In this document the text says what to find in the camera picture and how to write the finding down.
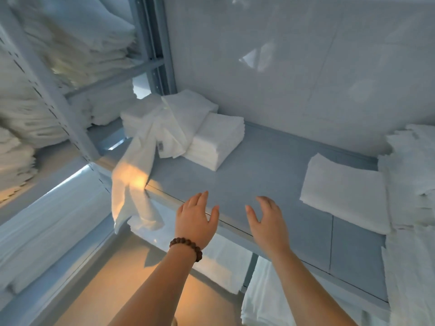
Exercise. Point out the person's left forearm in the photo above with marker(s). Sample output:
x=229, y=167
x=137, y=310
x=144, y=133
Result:
x=156, y=288

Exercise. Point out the person's right hand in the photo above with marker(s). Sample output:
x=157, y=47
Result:
x=272, y=234

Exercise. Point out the folded white bed sheets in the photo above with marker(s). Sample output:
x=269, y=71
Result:
x=47, y=230

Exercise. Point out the grey metal shelf unit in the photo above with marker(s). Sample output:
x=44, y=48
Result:
x=255, y=166

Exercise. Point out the person's left middle finger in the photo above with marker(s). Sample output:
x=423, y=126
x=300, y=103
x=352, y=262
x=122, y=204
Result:
x=192, y=200

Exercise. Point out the pile of rumpled white towels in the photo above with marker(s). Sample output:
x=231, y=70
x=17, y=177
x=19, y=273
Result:
x=411, y=207

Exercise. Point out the draped white towel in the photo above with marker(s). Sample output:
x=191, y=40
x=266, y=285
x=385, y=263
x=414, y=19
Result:
x=134, y=179

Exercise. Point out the person's left hand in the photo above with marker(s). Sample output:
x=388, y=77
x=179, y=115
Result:
x=193, y=224

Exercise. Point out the flat white towel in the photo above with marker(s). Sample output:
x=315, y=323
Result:
x=221, y=261

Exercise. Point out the person's right forearm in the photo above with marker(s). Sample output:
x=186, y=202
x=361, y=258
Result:
x=306, y=295

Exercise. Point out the stack of folded white towels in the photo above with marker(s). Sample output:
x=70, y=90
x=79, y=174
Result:
x=23, y=105
x=108, y=103
x=183, y=111
x=217, y=142
x=85, y=30
x=15, y=162

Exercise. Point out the person's right thumb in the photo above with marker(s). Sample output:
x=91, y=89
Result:
x=252, y=215

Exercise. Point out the person's left thumb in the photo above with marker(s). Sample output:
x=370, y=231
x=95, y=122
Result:
x=214, y=216

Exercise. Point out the grey metal storage rack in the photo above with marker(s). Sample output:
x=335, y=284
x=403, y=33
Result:
x=51, y=93

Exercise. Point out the folded white towel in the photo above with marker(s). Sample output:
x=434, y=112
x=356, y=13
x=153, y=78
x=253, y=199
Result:
x=343, y=193

